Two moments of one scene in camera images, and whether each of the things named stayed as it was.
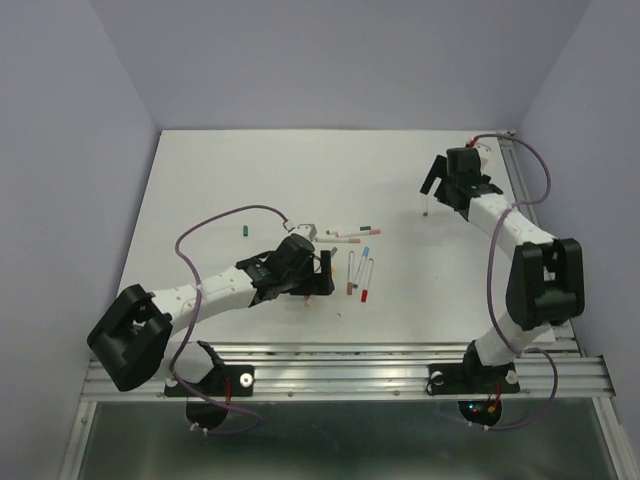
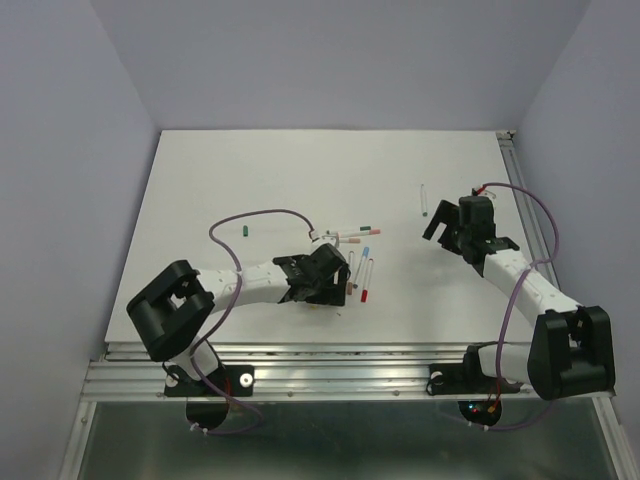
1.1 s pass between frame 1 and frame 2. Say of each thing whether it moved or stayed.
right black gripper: moved
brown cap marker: stayed
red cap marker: stayed
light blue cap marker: stayed
